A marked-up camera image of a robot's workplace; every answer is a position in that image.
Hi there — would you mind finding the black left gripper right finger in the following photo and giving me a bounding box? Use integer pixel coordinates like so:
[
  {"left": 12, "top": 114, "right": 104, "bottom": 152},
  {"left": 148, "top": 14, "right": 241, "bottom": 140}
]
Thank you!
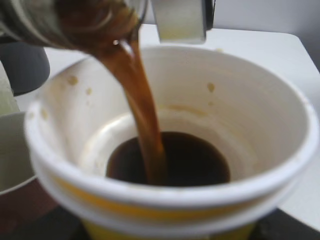
[{"left": 249, "top": 209, "right": 320, "bottom": 240}]

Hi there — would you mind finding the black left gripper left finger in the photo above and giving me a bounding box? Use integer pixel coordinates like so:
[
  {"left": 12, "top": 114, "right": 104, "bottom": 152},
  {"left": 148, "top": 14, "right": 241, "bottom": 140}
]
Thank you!
[{"left": 0, "top": 207, "right": 88, "bottom": 240}]

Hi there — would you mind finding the yellow paper cup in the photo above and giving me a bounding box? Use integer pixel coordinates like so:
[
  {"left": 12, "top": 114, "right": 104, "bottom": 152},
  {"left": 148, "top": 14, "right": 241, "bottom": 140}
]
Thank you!
[{"left": 24, "top": 45, "right": 320, "bottom": 240}]

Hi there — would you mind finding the coffee bottle brown liquid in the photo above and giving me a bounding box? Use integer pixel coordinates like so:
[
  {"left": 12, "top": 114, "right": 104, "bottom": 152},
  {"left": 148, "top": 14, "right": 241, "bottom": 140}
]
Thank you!
[{"left": 0, "top": 0, "right": 150, "bottom": 55}]

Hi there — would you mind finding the red ceramic mug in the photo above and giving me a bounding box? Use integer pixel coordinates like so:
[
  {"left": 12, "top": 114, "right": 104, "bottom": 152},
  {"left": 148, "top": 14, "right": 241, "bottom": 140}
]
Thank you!
[{"left": 0, "top": 111, "right": 66, "bottom": 226}]

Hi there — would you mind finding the dark blue ceramic mug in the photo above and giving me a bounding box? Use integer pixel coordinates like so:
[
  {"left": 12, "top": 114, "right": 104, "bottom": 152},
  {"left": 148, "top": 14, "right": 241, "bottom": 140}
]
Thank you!
[{"left": 0, "top": 42, "right": 50, "bottom": 96}]

